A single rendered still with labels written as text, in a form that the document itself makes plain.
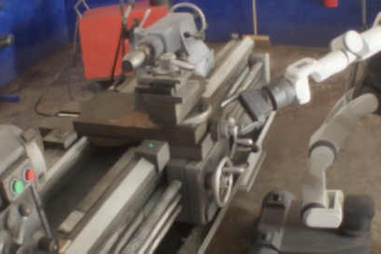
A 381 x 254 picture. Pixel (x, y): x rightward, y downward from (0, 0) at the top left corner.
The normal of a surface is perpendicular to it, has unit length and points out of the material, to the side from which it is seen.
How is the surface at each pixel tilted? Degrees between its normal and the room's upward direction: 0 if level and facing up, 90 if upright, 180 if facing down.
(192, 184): 90
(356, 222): 90
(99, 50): 90
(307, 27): 90
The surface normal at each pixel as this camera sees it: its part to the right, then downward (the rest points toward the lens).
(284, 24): -0.33, 0.43
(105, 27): 0.01, 0.43
